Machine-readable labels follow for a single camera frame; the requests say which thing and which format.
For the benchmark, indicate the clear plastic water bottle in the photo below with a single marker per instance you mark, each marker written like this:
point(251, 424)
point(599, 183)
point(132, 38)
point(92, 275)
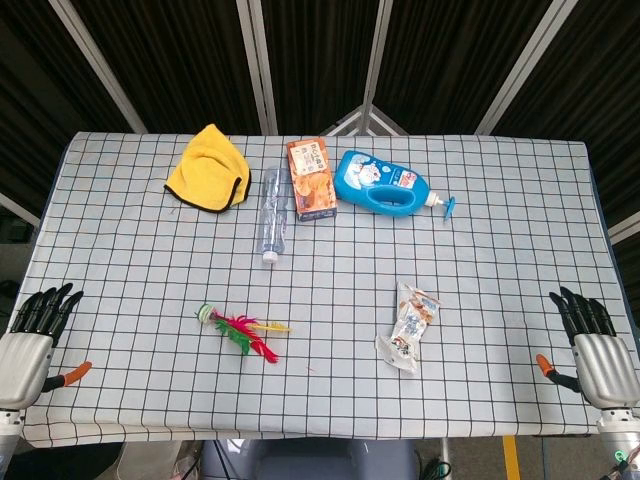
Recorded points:
point(274, 215)

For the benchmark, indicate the colourful feather shuttlecock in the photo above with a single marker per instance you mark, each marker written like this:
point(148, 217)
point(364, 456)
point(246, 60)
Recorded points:
point(237, 330)

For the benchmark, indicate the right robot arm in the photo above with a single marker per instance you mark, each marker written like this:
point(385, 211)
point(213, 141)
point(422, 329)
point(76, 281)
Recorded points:
point(620, 442)

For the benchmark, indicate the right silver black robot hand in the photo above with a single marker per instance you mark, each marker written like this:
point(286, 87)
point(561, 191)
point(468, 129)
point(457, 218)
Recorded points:
point(602, 367)

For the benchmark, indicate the yellow microfibre cloth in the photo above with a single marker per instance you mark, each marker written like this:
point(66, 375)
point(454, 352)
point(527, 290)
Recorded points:
point(207, 172)

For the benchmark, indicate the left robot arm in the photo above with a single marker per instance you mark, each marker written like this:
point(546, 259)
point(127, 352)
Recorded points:
point(7, 435)

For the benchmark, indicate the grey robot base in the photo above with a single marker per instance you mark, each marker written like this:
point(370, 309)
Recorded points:
point(310, 460)

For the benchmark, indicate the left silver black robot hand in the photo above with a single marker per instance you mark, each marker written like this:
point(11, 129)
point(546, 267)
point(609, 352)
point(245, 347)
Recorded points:
point(22, 357)

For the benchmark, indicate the white grid tablecloth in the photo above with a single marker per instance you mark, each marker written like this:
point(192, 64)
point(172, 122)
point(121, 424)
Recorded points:
point(320, 360)

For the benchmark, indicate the orange snack box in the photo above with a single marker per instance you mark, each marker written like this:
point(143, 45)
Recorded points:
point(311, 180)

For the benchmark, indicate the white crumpled snack bag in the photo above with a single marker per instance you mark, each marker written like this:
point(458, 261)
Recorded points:
point(410, 327)

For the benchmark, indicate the blue pump detergent bottle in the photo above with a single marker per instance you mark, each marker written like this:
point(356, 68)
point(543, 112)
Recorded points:
point(380, 182)

